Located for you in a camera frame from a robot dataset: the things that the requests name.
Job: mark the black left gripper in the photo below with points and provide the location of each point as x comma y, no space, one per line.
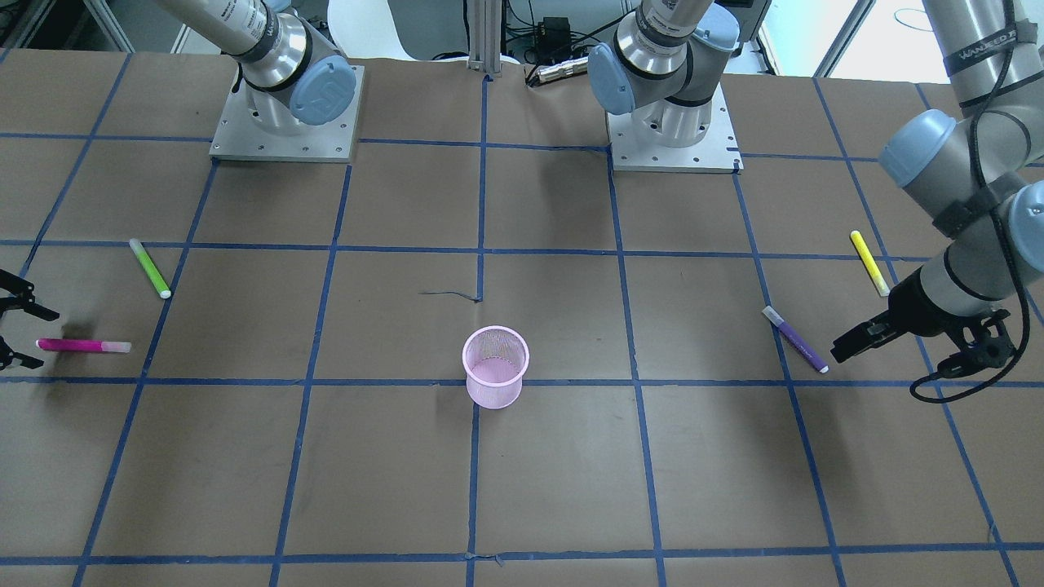
908,309

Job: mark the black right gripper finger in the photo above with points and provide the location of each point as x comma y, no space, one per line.
10,358
21,297

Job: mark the pink pen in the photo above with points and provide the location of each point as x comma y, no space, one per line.
83,346

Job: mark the purple pen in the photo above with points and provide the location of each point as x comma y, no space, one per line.
812,358

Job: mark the pink mesh cup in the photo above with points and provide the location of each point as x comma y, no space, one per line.
495,359

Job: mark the yellow highlighter pen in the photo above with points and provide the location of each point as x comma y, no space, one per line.
867,259

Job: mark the green highlighter pen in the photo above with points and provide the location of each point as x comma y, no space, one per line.
159,282

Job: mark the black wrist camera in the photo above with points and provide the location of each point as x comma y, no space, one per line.
982,342

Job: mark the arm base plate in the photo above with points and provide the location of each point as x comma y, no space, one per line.
255,127
667,137

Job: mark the aluminium frame post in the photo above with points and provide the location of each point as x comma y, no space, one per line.
484,37

